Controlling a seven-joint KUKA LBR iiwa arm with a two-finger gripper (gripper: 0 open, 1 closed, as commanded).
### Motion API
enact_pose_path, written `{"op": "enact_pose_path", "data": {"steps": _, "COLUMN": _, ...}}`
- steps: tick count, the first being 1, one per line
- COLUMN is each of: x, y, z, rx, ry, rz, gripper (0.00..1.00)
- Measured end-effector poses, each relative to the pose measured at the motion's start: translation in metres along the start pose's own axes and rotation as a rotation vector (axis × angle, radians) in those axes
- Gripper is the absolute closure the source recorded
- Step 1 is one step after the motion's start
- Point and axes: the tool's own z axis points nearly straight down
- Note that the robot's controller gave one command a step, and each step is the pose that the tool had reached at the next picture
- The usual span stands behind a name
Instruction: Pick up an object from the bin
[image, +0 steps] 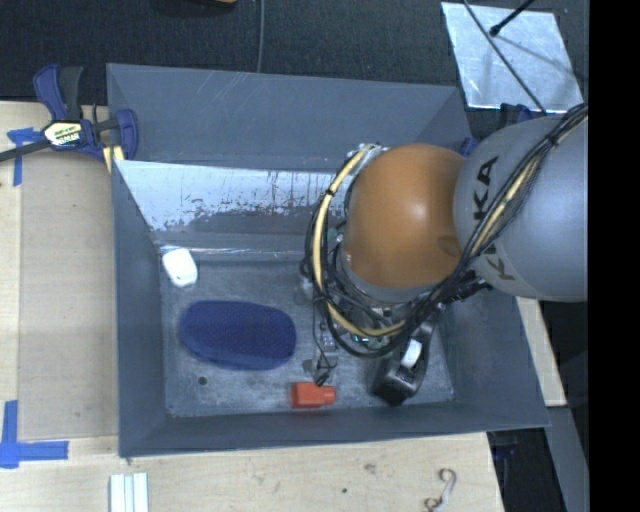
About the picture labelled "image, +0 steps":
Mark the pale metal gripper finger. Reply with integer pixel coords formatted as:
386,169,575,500
319,333,340,388
301,346,323,382

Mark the red-orange small block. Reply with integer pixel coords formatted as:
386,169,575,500
290,381,337,410

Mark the white rounded plastic object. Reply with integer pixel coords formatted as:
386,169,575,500
161,247,199,289

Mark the rusty metal hook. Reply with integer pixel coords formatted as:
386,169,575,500
423,467,459,512

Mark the grey metal bin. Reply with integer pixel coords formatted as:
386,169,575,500
105,62,552,459

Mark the pale wood flat board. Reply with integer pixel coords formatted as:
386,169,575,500
17,103,122,442

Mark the black cylinder on white bracket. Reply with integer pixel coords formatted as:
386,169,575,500
370,323,435,407

